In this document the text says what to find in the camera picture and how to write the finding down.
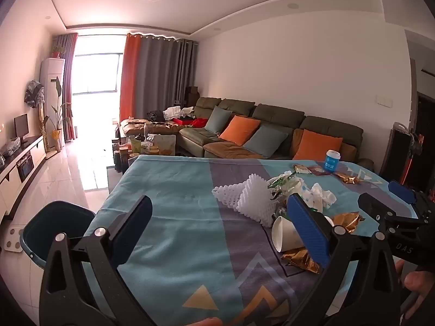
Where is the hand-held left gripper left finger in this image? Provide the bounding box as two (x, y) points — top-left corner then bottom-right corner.
(39, 195), (153, 326)

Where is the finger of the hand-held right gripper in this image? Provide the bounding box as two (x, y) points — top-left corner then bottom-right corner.
(387, 180), (435, 211)
(358, 193), (435, 226)

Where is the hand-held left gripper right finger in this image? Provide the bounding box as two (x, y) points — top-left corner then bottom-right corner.
(287, 193), (402, 326)

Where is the white tissue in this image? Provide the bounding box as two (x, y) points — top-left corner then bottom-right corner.
(301, 183), (337, 211)

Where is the white foam fruit net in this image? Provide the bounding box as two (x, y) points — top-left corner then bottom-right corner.
(212, 183), (252, 208)
(237, 174), (276, 228)

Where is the teal plastic bin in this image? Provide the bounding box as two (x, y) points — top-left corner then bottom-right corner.
(20, 200), (96, 269)

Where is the person's right hand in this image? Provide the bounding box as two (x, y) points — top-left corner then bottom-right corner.
(396, 260), (435, 313)

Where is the white paper cup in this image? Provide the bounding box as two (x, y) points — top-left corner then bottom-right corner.
(271, 215), (306, 253)

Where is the gold foil wrapper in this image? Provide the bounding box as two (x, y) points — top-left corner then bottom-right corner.
(334, 171), (361, 185)
(331, 211), (366, 235)
(281, 248), (322, 274)

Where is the black upright case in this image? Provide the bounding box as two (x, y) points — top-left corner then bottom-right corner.
(380, 121), (424, 186)

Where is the teal printed blanket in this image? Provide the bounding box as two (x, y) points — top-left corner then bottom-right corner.
(83, 154), (413, 326)

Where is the green and white wrapper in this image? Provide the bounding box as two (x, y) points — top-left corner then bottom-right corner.
(268, 171), (301, 198)

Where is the blue cup with white lid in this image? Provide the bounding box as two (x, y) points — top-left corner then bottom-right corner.
(324, 150), (341, 172)

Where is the dark coffee table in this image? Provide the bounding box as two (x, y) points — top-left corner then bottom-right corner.
(111, 139), (177, 174)

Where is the dark wooden door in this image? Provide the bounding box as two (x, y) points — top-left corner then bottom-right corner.
(413, 92), (435, 191)

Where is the orange cushion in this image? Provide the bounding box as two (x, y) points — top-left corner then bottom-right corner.
(219, 115), (262, 146)
(293, 129), (344, 162)

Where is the cluttered coffee table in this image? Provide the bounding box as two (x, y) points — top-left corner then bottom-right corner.
(113, 124), (177, 164)

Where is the blue-grey cushion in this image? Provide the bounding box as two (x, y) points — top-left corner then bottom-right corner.
(204, 106), (234, 135)
(243, 126), (289, 159)

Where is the green sofa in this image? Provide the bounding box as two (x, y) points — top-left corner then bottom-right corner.
(120, 96), (374, 170)

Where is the white bathroom scale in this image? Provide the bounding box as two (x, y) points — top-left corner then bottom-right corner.
(1, 226), (24, 252)

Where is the red cloth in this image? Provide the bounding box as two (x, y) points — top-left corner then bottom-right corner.
(172, 117), (209, 129)

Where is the pile of white clothes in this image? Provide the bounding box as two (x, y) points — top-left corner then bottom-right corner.
(163, 106), (194, 121)

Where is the white TV cabinet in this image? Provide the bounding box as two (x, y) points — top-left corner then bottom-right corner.
(0, 135), (47, 225)

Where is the large-leaf potted plant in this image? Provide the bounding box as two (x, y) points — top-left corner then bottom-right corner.
(43, 76), (74, 152)

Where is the stack of cardboard boxes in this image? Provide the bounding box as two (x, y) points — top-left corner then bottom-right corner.
(184, 86), (200, 105)

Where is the clear plastic bag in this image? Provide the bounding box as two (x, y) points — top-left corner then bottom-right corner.
(1, 137), (21, 157)

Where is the orange curtain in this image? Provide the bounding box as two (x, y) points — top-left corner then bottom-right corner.
(119, 33), (142, 123)

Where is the black monitor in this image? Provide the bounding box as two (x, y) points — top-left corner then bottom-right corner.
(14, 114), (30, 144)

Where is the grey curtain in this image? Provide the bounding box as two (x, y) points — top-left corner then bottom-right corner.
(136, 34), (199, 116)

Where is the window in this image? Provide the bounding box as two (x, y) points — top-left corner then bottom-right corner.
(73, 52), (123, 95)

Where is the red and purple curtain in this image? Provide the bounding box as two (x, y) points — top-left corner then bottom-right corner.
(54, 33), (79, 141)

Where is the covered standing fan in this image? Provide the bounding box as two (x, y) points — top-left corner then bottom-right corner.
(24, 79), (46, 136)

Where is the white standing air conditioner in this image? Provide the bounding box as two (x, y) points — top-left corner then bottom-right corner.
(40, 58), (66, 150)

